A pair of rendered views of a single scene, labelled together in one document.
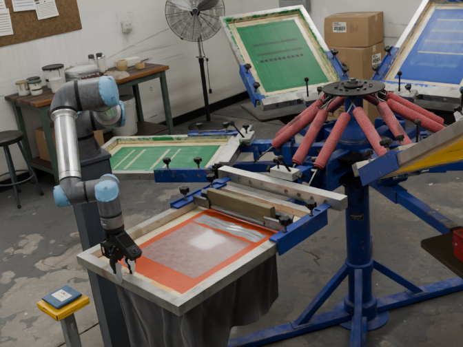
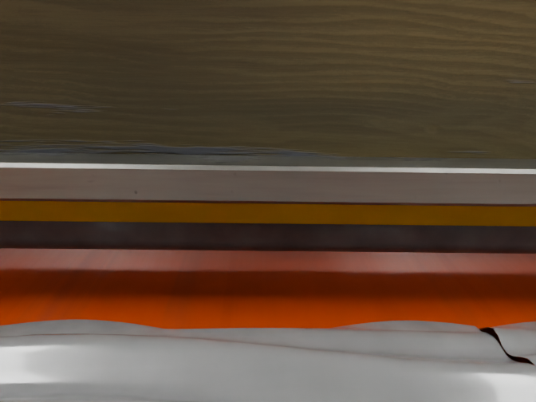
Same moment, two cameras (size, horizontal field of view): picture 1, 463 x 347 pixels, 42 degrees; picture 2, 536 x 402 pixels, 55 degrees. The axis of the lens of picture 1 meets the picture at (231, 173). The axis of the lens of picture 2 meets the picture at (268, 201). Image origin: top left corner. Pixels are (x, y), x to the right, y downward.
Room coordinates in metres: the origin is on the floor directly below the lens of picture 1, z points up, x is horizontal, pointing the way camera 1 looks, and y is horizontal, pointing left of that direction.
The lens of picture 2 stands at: (2.17, 0.13, 1.03)
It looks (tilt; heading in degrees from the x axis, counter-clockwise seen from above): 18 degrees down; 313
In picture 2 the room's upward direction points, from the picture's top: 1 degrees clockwise
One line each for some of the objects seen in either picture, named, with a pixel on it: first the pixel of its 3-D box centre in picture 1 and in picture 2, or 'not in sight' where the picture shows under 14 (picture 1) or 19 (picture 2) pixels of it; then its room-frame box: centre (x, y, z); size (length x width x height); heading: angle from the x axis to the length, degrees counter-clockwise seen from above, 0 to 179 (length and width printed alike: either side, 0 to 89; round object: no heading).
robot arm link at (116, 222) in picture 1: (111, 220); not in sight; (1.85, 0.42, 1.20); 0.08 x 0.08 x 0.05
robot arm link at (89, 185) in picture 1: (103, 188); not in sight; (1.95, 0.45, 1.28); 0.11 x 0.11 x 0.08; 7
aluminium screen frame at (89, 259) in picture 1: (204, 237); not in sight; (2.10, 0.13, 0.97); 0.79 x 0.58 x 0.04; 134
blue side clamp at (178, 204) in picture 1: (200, 198); not in sight; (2.46, 0.15, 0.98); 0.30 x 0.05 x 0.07; 134
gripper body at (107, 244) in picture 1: (115, 240); not in sight; (1.86, 0.42, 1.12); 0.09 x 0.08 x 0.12; 44
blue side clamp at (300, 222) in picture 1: (299, 229); not in sight; (2.06, -0.23, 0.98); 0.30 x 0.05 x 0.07; 134
